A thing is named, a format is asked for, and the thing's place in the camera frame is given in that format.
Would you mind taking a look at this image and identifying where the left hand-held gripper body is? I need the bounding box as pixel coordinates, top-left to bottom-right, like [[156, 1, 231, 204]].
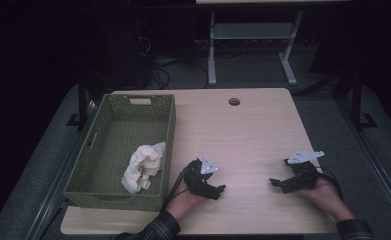
[[183, 154, 219, 198]]

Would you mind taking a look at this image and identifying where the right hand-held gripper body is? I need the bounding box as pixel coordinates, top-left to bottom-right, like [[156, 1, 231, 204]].
[[282, 149, 325, 194]]

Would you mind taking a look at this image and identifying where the cream bear print cloth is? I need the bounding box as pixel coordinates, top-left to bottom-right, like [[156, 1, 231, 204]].
[[121, 141, 167, 195]]

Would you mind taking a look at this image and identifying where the green woven plastic basket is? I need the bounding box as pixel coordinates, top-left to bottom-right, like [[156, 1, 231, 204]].
[[62, 93, 177, 213]]

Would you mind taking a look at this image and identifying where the person's left hand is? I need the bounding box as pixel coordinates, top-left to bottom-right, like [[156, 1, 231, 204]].
[[165, 181, 214, 221]]

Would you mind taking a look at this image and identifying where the person's right hand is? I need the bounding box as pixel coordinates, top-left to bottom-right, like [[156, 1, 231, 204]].
[[297, 178, 356, 222]]

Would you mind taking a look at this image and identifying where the black metal stand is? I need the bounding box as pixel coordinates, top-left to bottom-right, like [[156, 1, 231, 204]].
[[348, 71, 379, 129], [66, 73, 91, 129]]

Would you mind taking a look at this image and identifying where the left hand-held gripper black cable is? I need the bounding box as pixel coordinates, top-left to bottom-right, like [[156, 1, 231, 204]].
[[162, 162, 197, 212]]

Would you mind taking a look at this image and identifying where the hand-held gripper black cable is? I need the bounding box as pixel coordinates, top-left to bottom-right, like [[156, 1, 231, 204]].
[[162, 162, 197, 212], [316, 164, 345, 201]]

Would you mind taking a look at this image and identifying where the right hand-held gripper black cable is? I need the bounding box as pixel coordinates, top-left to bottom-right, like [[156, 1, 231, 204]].
[[316, 164, 345, 201]]

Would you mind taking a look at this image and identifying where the aluminium floor rail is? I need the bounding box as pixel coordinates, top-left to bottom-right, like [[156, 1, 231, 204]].
[[336, 99, 391, 229], [25, 99, 98, 240]]

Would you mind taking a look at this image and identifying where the bundle of black floor cables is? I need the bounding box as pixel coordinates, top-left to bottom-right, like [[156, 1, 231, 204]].
[[134, 19, 211, 90]]

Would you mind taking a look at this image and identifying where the white metal table frame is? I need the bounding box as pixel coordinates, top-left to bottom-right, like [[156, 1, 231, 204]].
[[206, 9, 304, 87]]

